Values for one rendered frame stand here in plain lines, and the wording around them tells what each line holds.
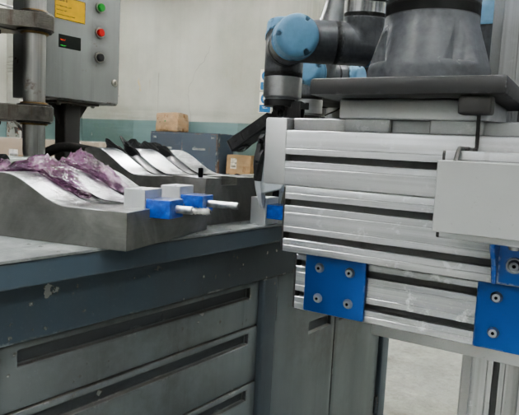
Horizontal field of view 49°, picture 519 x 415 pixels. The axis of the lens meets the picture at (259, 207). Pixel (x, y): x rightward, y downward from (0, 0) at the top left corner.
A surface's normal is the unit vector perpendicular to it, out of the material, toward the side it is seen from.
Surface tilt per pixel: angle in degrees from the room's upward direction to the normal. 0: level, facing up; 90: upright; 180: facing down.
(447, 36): 72
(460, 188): 90
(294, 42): 90
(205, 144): 90
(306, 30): 90
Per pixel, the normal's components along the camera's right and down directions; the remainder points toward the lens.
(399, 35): -0.69, -0.27
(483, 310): -0.52, 0.07
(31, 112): 0.27, 0.11
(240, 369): 0.79, 0.11
